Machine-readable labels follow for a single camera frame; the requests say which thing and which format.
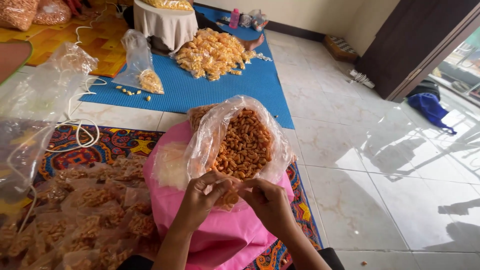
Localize person's right hand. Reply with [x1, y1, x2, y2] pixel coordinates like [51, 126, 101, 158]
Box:
[238, 178, 298, 240]

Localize person's left hand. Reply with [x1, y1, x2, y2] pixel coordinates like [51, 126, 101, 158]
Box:
[175, 170, 233, 234]

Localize small clear macaroni snack packet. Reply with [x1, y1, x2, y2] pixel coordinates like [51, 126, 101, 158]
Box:
[212, 178, 241, 211]

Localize stack of empty small bags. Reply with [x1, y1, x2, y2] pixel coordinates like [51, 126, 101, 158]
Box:
[151, 142, 190, 191]

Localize large clear bag orange macaroni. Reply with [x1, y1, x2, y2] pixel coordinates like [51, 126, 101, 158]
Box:
[186, 95, 294, 190]

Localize colourful patterned mat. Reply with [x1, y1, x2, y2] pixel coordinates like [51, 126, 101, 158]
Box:
[33, 124, 324, 270]

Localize pile of orange snack packets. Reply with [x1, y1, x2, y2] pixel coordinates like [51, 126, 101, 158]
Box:
[0, 153, 163, 270]

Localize blue textured floor mat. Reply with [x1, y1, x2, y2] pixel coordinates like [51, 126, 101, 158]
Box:
[79, 4, 295, 130]

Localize loose yellow snack pieces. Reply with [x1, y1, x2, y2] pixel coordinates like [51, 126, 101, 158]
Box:
[115, 85, 152, 102]

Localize clear bag with yellow snacks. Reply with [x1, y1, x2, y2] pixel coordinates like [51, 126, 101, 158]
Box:
[112, 29, 166, 95]

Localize pile of yellow snack packets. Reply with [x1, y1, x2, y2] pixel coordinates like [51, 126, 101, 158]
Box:
[173, 28, 258, 82]

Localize round table with beige cloth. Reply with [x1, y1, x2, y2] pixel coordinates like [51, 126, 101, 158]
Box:
[133, 0, 199, 52]

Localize blue cloth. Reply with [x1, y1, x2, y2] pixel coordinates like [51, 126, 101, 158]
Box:
[406, 92, 458, 135]

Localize large empty clear plastic bag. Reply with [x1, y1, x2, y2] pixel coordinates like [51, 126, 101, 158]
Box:
[0, 41, 99, 212]

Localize heap of plastic bags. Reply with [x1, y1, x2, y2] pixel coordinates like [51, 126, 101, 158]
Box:
[239, 9, 269, 32]

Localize black bag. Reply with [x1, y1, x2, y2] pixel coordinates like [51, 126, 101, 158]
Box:
[406, 78, 442, 100]

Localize yellow wood pattern mat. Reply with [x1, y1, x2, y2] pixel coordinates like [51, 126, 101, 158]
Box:
[0, 0, 130, 79]

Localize yellow snack bag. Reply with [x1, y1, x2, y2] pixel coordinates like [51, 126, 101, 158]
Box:
[141, 0, 194, 11]

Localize dark brown door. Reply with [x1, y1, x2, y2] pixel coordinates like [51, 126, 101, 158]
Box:
[355, 0, 480, 103]

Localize red tray with green rim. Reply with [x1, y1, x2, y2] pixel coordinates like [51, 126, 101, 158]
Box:
[0, 40, 34, 86]

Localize big sack of orange snacks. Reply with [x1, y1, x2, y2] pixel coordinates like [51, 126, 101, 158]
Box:
[0, 0, 39, 32]
[32, 0, 73, 26]

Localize white cable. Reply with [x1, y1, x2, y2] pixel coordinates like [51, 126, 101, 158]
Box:
[7, 3, 124, 234]

